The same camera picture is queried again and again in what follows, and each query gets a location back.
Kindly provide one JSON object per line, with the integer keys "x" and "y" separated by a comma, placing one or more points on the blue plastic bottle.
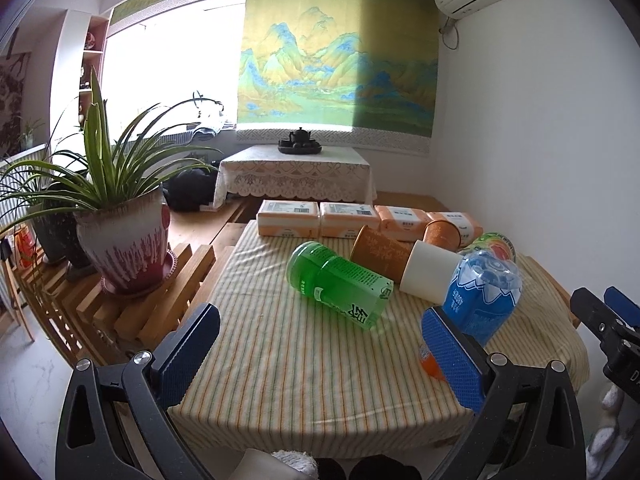
{"x": 482, "y": 295}

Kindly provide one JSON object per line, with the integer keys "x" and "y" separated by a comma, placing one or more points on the white paper cup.
{"x": 430, "y": 270}

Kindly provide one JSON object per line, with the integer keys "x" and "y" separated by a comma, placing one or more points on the small orange paper cup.
{"x": 442, "y": 235}

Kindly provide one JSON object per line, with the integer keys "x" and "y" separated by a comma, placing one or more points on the blue folded cloth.
{"x": 205, "y": 132}

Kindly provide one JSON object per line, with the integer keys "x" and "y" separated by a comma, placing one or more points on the white fuzzy cloth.
{"x": 295, "y": 467}

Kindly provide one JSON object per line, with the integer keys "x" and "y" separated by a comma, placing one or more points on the red and white plant pot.
{"x": 127, "y": 245}

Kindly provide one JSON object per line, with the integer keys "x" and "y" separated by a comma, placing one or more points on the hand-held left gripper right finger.
{"x": 452, "y": 357}

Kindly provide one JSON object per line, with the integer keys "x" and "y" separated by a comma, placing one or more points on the wooden slatted rack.
{"x": 160, "y": 300}

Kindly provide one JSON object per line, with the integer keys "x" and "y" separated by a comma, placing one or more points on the black bag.
{"x": 190, "y": 190}

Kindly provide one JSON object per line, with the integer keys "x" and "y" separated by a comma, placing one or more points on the dark plant pot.
{"x": 55, "y": 235}

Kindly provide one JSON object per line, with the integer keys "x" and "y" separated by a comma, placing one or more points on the green spider plant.
{"x": 100, "y": 160}

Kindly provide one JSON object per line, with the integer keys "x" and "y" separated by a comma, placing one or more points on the large orange paper cup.
{"x": 380, "y": 252}

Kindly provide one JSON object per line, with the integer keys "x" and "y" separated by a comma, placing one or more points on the striped tablecloth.
{"x": 310, "y": 370}

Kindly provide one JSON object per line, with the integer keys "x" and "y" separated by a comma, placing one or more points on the lace covered low table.
{"x": 295, "y": 175}

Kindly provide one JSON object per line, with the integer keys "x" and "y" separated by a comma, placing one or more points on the small orange bottle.
{"x": 430, "y": 362}

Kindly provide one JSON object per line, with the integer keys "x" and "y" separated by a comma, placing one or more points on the orange tissue pack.
{"x": 347, "y": 220}
{"x": 402, "y": 220}
{"x": 462, "y": 222}
{"x": 287, "y": 217}

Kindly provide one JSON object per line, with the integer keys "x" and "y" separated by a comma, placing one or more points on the orange drink bottle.
{"x": 24, "y": 250}

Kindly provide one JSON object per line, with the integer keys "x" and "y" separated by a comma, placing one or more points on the white wall shelf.
{"x": 82, "y": 60}

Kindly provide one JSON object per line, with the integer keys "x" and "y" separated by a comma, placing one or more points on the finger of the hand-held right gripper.
{"x": 592, "y": 312}
{"x": 622, "y": 307}

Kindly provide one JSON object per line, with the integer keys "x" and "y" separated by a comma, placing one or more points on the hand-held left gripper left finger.
{"x": 187, "y": 355}

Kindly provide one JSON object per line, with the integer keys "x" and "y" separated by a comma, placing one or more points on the dark wall picture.
{"x": 12, "y": 105}

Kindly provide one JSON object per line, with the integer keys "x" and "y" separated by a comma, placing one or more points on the green and red can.
{"x": 495, "y": 247}

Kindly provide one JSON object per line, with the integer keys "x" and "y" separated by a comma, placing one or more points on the black teapot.
{"x": 300, "y": 136}

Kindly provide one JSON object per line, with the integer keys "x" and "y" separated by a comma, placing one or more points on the black tea tray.
{"x": 300, "y": 149}

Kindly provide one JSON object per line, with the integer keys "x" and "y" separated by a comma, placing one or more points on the landscape painting wall hanging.
{"x": 340, "y": 50}

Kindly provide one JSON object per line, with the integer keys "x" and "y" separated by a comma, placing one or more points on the green plastic bottle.
{"x": 335, "y": 280}

